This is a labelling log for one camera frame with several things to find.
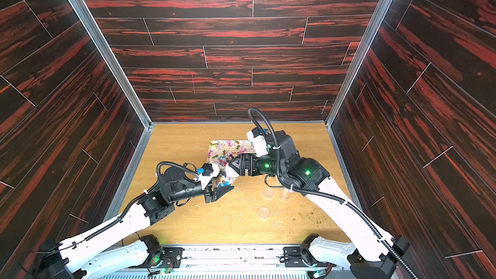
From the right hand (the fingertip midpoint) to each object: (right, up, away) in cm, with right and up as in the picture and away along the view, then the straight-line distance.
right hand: (241, 159), depth 65 cm
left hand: (-4, -8, +2) cm, 9 cm away
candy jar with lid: (-6, -8, 0) cm, 10 cm away
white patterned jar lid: (-3, -4, -5) cm, 7 cm away
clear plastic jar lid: (+12, -19, +26) cm, 34 cm away
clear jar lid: (+10, -26, +21) cm, 35 cm away
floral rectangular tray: (-13, 0, +42) cm, 44 cm away
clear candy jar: (+20, -19, +25) cm, 37 cm away
